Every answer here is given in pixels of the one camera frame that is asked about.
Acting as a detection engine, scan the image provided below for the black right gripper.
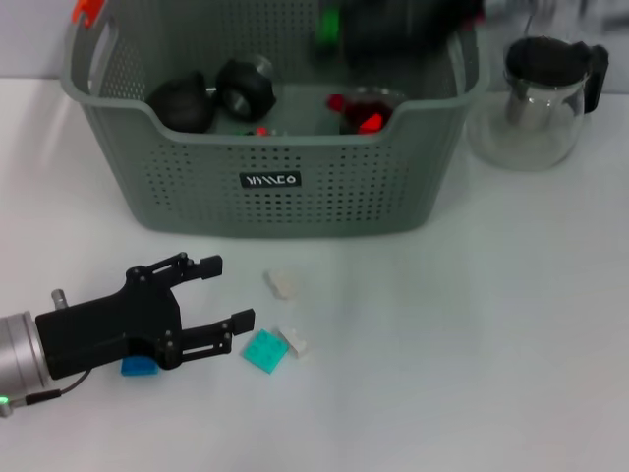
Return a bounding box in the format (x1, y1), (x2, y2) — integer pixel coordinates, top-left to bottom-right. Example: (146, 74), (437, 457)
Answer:
(338, 0), (484, 66)

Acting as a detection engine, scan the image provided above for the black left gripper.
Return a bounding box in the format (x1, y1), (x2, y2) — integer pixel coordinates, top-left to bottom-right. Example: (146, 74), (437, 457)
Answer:
(34, 252), (257, 381)

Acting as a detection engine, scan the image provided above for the green two-stud brick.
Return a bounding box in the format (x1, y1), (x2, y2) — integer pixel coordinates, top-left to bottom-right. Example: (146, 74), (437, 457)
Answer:
(315, 5), (342, 51)

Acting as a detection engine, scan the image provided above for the teal brick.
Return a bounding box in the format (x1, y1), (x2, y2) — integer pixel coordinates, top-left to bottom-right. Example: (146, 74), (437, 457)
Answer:
(239, 327), (291, 376)

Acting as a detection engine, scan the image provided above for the narrow white brick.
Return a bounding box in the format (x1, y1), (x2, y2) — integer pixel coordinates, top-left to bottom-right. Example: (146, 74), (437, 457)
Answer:
(277, 325), (313, 361)

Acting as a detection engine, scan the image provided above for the bright red slope brick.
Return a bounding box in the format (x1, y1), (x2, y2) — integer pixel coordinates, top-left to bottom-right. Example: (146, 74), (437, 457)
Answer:
(358, 113), (385, 136)

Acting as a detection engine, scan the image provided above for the blue square brick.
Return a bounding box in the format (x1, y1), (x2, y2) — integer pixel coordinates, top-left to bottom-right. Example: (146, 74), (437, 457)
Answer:
(120, 354), (161, 378)

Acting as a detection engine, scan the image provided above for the grey perforated storage bin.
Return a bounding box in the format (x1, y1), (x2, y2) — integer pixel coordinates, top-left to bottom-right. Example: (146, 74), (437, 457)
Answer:
(59, 0), (491, 241)

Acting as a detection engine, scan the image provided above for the wide white brick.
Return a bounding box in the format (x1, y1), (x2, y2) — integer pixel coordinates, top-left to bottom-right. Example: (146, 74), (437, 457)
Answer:
(263, 267), (300, 301)

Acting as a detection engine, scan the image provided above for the glass teapot black lid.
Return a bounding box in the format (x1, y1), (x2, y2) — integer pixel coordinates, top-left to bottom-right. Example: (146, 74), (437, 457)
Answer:
(466, 34), (611, 171)

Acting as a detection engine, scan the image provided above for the black clay teapot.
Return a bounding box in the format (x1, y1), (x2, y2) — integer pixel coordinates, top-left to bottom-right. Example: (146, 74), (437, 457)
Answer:
(145, 70), (216, 134)

